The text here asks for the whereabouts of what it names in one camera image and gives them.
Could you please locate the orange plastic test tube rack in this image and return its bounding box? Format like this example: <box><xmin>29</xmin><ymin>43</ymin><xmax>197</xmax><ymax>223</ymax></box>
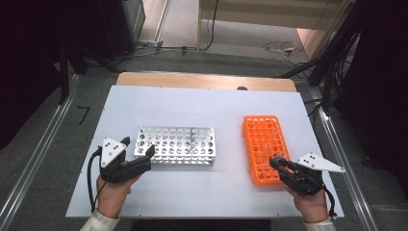
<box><xmin>242</xmin><ymin>115</ymin><xmax>296</xmax><ymax>187</ymax></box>

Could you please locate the wooden table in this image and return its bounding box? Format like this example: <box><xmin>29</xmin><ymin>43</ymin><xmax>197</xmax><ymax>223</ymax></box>
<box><xmin>115</xmin><ymin>71</ymin><xmax>297</xmax><ymax>93</ymax></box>

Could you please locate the white floor cable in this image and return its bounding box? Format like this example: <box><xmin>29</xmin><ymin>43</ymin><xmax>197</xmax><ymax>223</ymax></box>
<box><xmin>263</xmin><ymin>40</ymin><xmax>299</xmax><ymax>61</ymax></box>

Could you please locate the light wooden furniture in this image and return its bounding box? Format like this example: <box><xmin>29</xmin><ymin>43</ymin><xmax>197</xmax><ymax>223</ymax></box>
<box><xmin>196</xmin><ymin>0</ymin><xmax>354</xmax><ymax>62</ymax></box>

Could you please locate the silver metal test tube rack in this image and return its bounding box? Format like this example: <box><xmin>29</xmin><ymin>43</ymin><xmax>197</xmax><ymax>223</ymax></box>
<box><xmin>133</xmin><ymin>125</ymin><xmax>217</xmax><ymax>167</ymax></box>

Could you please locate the person's left hand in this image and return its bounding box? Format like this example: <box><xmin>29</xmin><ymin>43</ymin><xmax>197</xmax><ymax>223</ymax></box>
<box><xmin>95</xmin><ymin>172</ymin><xmax>142</xmax><ymax>219</ymax></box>

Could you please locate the black metal stand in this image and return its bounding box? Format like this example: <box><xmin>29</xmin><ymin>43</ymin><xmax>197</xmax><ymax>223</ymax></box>
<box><xmin>275</xmin><ymin>0</ymin><xmax>364</xmax><ymax>110</ymax></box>
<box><xmin>57</xmin><ymin>41</ymin><xmax>123</xmax><ymax>105</ymax></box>

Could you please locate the grey cabinet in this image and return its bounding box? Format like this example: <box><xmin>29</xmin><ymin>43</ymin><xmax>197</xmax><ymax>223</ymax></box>
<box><xmin>121</xmin><ymin>0</ymin><xmax>146</xmax><ymax>42</ymax></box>

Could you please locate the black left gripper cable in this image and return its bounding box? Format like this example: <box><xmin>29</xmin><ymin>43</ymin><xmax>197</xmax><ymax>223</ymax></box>
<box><xmin>87</xmin><ymin>146</ymin><xmax>108</xmax><ymax>215</ymax></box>

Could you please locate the dark curtain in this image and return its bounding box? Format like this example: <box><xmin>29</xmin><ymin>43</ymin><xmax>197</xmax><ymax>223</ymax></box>
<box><xmin>335</xmin><ymin>0</ymin><xmax>408</xmax><ymax>196</ymax></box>
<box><xmin>0</xmin><ymin>0</ymin><xmax>65</xmax><ymax>150</ymax></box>

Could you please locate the white table board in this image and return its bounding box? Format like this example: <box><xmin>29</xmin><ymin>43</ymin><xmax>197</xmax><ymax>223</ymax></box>
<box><xmin>65</xmin><ymin>85</ymin><xmax>344</xmax><ymax>219</ymax></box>

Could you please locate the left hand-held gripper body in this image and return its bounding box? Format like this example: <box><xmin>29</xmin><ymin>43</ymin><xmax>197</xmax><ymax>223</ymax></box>
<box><xmin>99</xmin><ymin>138</ymin><xmax>152</xmax><ymax>185</ymax></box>

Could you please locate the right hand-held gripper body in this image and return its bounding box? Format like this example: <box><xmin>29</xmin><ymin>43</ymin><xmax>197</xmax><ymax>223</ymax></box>
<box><xmin>280</xmin><ymin>151</ymin><xmax>346</xmax><ymax>196</ymax></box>

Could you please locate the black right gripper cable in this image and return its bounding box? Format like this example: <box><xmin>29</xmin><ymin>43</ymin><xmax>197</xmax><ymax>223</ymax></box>
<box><xmin>320</xmin><ymin>182</ymin><xmax>338</xmax><ymax>219</ymax></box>

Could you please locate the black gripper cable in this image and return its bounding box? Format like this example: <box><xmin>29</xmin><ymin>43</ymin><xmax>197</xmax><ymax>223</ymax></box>
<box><xmin>320</xmin><ymin>182</ymin><xmax>338</xmax><ymax>219</ymax></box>
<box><xmin>87</xmin><ymin>146</ymin><xmax>108</xmax><ymax>215</ymax></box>

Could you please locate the black floor cable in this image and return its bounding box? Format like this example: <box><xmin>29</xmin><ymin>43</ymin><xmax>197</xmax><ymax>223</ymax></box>
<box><xmin>198</xmin><ymin>0</ymin><xmax>219</xmax><ymax>52</ymax></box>

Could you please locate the person's right hand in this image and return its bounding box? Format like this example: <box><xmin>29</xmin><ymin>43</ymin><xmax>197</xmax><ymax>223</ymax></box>
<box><xmin>283</xmin><ymin>184</ymin><xmax>330</xmax><ymax>224</ymax></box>

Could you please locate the aluminium floor rail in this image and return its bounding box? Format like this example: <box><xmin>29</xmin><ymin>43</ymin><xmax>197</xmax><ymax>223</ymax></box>
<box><xmin>307</xmin><ymin>86</ymin><xmax>379</xmax><ymax>231</ymax></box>
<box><xmin>0</xmin><ymin>73</ymin><xmax>81</xmax><ymax>230</ymax></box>

